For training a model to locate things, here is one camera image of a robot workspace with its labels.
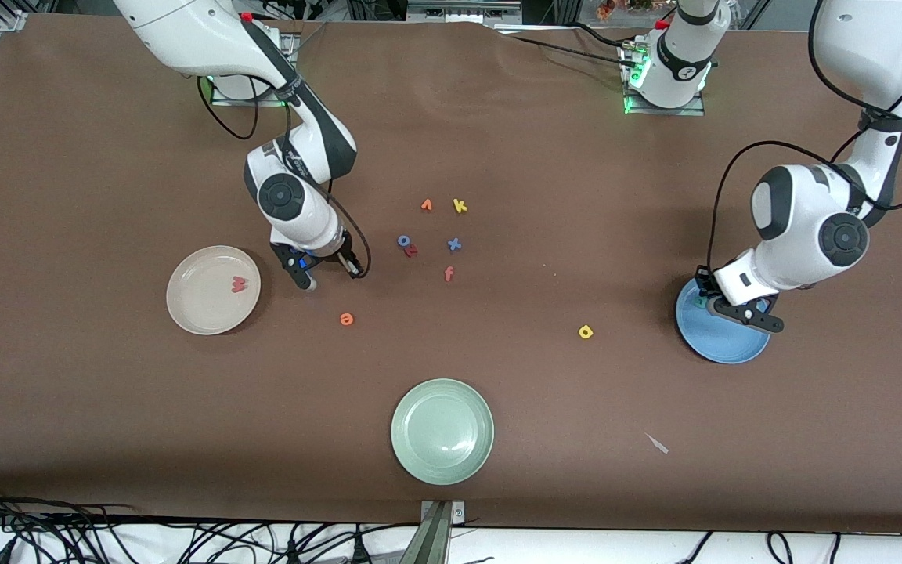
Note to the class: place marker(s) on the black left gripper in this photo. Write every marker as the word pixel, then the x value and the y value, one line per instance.
pixel 704 284

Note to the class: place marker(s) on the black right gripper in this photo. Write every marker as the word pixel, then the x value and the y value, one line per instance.
pixel 345 256

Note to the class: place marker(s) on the red foam letter w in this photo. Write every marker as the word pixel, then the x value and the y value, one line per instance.
pixel 239 284

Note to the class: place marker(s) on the yellow foam letter d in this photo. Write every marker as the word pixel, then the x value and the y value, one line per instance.
pixel 586 332

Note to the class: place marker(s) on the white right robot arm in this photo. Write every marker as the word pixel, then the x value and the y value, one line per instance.
pixel 200 39

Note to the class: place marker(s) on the blue plate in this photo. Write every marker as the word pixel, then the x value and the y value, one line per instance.
pixel 721 345

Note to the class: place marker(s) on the small white paper scrap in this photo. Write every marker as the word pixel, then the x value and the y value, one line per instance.
pixel 657 443

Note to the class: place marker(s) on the beige plate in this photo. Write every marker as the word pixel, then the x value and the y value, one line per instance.
pixel 204 301

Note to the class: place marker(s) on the pale green plate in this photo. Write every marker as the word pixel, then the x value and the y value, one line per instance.
pixel 442 432

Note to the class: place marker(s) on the brown table cover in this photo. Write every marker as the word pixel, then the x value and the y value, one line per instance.
pixel 498 141

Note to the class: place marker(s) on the dried flowers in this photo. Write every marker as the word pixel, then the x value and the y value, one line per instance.
pixel 627 6

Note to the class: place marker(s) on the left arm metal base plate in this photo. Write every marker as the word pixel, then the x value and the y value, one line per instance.
pixel 694 110

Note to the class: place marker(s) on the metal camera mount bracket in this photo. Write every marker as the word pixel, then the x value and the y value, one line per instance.
pixel 434 533

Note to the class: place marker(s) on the grey metal frame piece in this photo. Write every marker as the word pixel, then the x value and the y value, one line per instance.
pixel 463 9

